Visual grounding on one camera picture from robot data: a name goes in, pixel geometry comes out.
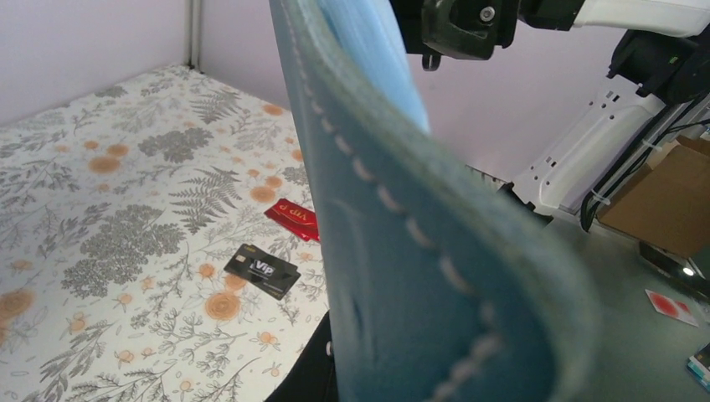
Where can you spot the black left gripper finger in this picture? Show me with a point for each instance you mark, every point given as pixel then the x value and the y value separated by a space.
pixel 313 376

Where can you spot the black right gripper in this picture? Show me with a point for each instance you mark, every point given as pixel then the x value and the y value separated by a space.
pixel 457 29

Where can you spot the black credit card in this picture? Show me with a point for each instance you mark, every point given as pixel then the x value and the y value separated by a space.
pixel 267 272

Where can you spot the red credit card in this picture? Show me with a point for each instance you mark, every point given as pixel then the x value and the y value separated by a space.
pixel 295 218

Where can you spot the blue card holder wallet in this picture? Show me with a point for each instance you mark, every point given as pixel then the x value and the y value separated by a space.
pixel 439 289

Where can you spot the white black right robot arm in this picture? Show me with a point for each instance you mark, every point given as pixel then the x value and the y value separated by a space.
pixel 661 62

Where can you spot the brown cardboard box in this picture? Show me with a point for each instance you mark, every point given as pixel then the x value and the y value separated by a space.
pixel 666 204

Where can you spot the red white paper on floor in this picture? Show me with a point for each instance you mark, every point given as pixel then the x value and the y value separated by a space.
pixel 671 308

